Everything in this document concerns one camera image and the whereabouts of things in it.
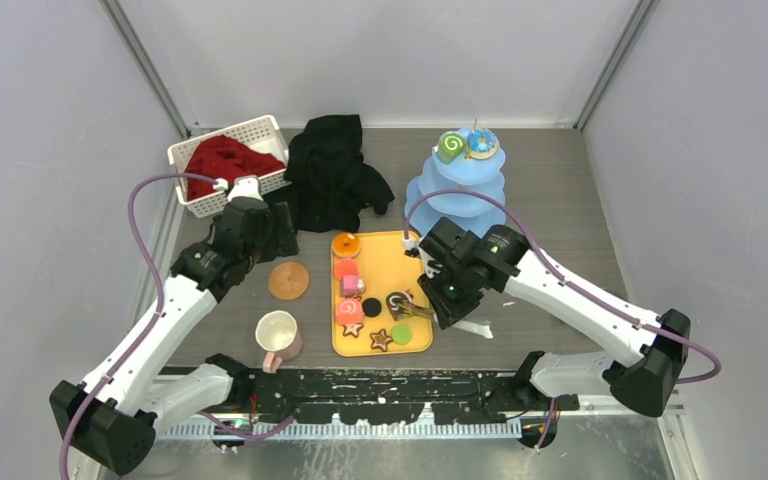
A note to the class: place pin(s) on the blue three-tier cake stand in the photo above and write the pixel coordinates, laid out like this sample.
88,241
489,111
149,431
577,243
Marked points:
467,191

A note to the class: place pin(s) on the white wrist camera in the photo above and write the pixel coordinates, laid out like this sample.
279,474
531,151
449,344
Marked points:
412,249
244,187

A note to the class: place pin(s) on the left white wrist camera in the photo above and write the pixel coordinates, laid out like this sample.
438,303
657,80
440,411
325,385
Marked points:
244,187

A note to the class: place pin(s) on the green roll cake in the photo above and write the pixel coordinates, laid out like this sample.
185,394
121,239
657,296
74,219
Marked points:
450,146

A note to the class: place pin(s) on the blue donut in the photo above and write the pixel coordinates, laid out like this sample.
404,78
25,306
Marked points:
481,144

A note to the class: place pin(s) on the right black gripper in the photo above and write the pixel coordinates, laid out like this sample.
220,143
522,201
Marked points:
449,312

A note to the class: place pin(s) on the yellow tray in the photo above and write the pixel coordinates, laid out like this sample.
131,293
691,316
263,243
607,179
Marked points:
384,268

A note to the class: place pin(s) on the pink mug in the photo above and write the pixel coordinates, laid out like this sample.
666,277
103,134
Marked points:
277,333

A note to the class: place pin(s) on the black cloth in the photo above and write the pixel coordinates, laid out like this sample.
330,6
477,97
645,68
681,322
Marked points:
329,178

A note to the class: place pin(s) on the red cloth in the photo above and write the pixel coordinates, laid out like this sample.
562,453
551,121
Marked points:
226,158

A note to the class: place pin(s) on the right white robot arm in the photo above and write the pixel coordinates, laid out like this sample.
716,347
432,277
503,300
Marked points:
642,353

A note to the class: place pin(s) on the green round macaron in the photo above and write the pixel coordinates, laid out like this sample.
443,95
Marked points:
401,334

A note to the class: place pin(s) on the pink cube cake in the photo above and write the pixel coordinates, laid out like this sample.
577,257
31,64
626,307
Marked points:
351,286

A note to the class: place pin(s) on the brown star cookie left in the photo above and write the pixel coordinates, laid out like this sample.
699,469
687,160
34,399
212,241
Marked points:
352,330

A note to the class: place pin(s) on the metal tongs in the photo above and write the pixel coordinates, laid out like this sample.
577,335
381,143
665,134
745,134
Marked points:
477,328

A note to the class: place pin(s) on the white plastic basket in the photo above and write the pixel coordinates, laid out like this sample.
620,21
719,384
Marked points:
254,147

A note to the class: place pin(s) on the chocolate swirl roll cake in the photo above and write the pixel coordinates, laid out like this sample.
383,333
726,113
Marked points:
400,306

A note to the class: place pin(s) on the orange donut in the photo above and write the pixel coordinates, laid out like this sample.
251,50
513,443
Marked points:
346,245

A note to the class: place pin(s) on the brown star cookie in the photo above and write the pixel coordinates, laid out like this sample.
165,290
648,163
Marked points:
352,330
380,340

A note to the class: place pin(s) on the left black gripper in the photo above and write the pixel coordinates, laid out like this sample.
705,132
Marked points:
281,244

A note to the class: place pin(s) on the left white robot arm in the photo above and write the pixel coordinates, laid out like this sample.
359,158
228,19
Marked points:
111,416

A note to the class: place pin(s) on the pink swirl roll cake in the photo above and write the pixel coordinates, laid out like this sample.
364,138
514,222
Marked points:
349,311

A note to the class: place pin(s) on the red round cake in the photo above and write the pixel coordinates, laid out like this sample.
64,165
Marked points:
345,267

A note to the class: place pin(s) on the left woven coaster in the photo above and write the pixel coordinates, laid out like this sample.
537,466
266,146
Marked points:
288,281

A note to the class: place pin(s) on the brown star cookie right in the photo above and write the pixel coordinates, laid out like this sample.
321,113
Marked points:
380,340

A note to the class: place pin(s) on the black round cookie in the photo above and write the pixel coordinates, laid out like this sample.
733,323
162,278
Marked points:
371,307

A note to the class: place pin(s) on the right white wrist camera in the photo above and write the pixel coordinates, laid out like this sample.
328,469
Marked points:
412,249

